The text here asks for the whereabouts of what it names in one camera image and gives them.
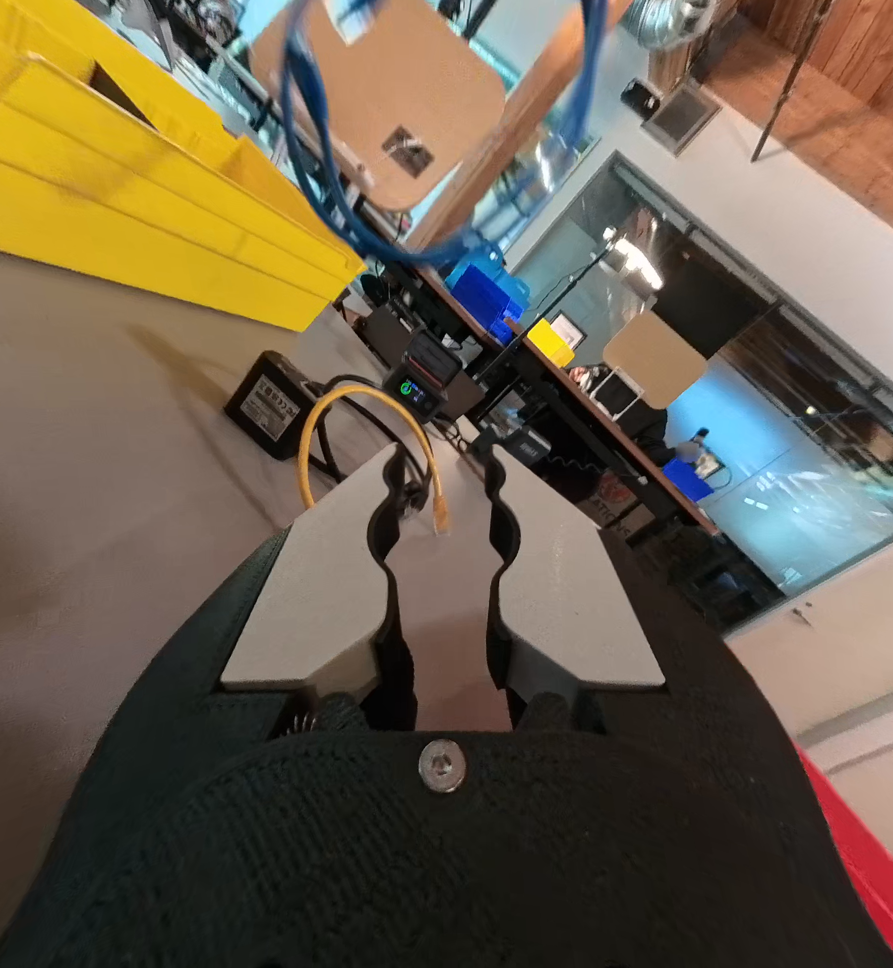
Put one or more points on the white door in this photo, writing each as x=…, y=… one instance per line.
x=885, y=756
x=855, y=628

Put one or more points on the red plastic bin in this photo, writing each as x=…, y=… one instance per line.
x=870, y=870

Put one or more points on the black light stand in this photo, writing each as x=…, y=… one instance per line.
x=560, y=299

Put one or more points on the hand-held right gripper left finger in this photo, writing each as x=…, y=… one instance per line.
x=310, y=605

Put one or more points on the black wall monitor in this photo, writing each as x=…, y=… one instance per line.
x=707, y=302

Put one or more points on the black storage case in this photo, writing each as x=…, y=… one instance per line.
x=386, y=333

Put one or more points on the plywood chair back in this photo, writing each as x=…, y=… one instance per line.
x=416, y=91

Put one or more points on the wooden edged desk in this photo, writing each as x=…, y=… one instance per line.
x=620, y=446
x=446, y=299

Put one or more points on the framed picture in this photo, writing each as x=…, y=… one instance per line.
x=571, y=327
x=711, y=463

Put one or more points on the large yellow plastic bin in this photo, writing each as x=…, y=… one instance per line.
x=151, y=227

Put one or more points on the blue plastic bin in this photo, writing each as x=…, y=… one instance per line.
x=484, y=295
x=687, y=480

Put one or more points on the white wall vent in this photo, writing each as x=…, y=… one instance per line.
x=681, y=117

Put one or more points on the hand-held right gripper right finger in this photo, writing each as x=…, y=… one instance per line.
x=582, y=605

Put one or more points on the printed cardboard box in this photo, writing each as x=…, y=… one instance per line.
x=620, y=507

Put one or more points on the black wall speaker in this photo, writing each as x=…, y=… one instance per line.
x=639, y=98

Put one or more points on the silver ventilation duct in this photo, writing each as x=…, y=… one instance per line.
x=669, y=19

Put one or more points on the black ethernet splitter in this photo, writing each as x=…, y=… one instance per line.
x=268, y=404

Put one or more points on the small yellow plastic bin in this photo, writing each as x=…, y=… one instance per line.
x=548, y=344

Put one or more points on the black bin divider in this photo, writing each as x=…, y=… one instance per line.
x=125, y=98

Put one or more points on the dark grey device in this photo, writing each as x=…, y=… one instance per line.
x=518, y=445

